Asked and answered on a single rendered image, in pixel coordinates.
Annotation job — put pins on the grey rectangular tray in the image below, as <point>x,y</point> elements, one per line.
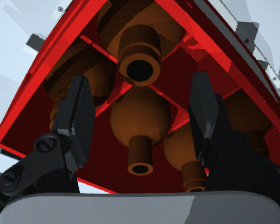
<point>9,154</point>

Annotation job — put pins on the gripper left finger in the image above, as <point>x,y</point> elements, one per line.
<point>56,155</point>

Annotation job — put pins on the brown bottle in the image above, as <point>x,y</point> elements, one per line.
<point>140,119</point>
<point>248,118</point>
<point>139,34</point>
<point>81,58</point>
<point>179,151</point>

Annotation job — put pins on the red plastic crate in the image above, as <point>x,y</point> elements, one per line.
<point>209,36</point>

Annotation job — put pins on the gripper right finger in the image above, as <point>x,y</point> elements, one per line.
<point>237,166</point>

